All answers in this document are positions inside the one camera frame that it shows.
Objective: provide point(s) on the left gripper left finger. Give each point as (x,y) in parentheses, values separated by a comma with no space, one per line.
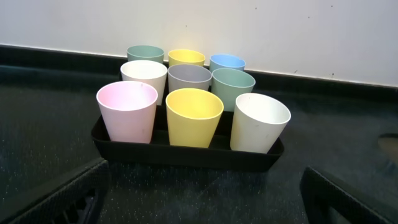
(56,196)

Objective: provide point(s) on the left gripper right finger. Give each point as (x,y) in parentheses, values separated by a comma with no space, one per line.
(329,202)

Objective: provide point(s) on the white cup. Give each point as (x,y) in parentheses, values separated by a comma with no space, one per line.
(144,73)
(255,130)

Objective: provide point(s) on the pink cup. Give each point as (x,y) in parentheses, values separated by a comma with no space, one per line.
(129,118)

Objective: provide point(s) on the yellow cup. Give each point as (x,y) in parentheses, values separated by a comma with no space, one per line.
(191,124)
(186,57)

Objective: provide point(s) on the black tray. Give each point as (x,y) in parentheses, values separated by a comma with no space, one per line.
(186,157)

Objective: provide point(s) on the green cup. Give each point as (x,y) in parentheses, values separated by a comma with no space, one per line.
(230,87)
(145,53)

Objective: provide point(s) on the blue cup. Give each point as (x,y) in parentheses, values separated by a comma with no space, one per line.
(227,62)

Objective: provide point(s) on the grey cup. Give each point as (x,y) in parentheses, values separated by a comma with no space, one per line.
(189,76)

